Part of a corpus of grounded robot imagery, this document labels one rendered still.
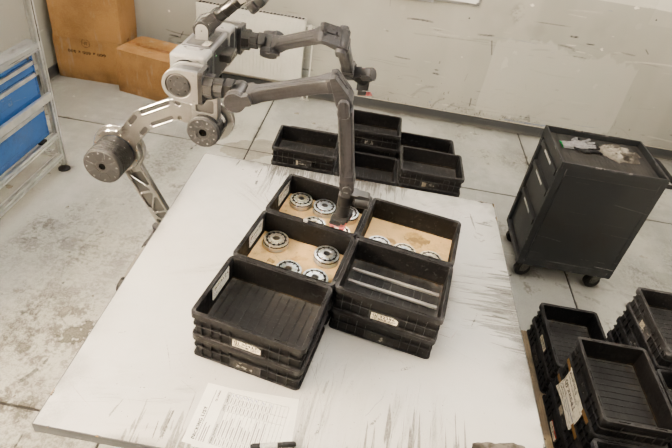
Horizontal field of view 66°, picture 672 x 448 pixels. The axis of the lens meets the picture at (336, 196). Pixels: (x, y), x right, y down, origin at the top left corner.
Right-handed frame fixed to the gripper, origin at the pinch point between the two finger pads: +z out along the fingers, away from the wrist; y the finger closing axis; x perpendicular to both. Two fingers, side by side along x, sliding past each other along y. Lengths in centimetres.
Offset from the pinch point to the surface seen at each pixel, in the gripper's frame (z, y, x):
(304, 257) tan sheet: 4.2, -18.1, 7.1
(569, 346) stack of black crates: 58, 47, -118
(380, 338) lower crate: 12.7, -34.2, -32.7
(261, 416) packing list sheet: 17, -79, -8
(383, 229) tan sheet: 3.8, 15.8, -15.9
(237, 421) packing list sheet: 17, -84, -2
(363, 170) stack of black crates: 49, 124, 24
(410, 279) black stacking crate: 3.7, -8.1, -35.1
